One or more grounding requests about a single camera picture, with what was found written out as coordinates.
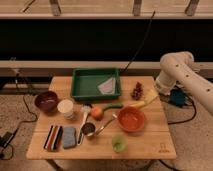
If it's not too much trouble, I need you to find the white cloth in tray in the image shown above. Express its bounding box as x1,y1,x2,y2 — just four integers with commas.
98,77,116,94

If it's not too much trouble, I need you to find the black cable at back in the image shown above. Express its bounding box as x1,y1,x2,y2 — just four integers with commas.
119,10,157,75

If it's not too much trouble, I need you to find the small metal cup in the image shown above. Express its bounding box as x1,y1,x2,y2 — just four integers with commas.
81,122,95,136

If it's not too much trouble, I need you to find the green plastic cup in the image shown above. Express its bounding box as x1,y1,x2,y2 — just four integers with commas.
111,135,126,153

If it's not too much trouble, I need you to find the wooden table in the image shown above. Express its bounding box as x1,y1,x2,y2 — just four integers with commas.
26,76,176,160

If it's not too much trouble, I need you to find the dark grape bunch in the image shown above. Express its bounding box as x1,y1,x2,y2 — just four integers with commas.
131,82,143,100

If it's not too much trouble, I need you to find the blue box on floor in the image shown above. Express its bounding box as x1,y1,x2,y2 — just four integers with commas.
169,90,186,107

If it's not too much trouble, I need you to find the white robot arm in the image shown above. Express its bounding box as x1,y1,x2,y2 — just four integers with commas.
155,51,213,116

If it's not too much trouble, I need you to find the black cable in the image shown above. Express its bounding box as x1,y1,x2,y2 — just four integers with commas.
0,71,39,160
119,10,157,75

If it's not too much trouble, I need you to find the orange apple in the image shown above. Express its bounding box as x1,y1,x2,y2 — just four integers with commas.
91,107,103,121

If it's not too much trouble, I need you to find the striped sponge block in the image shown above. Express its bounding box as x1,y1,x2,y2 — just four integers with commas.
44,125,63,152

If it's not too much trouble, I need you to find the red orange bowl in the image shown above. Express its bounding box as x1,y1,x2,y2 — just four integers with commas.
117,106,145,133

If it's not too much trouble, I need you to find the green plastic tray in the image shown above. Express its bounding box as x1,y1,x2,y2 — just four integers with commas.
71,68,121,102

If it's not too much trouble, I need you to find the green cucumber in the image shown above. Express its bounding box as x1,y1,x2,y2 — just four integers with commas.
103,103,123,112

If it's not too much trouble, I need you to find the metal spoon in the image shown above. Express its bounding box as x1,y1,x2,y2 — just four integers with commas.
86,114,117,137

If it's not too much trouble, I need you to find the yellow banana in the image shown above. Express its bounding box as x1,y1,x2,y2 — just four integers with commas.
131,89,158,108

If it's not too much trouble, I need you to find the white dish brush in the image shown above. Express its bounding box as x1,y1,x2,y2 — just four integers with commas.
77,104,91,145

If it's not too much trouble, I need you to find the dark purple bowl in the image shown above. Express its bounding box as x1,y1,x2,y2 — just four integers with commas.
34,91,59,113

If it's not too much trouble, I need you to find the blue grey sponge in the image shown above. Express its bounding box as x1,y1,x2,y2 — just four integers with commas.
62,127,76,149

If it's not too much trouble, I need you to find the black cable on left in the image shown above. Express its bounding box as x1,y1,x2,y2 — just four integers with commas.
0,71,39,160

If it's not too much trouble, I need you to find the white paper cup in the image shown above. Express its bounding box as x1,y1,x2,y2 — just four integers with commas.
57,99,74,119

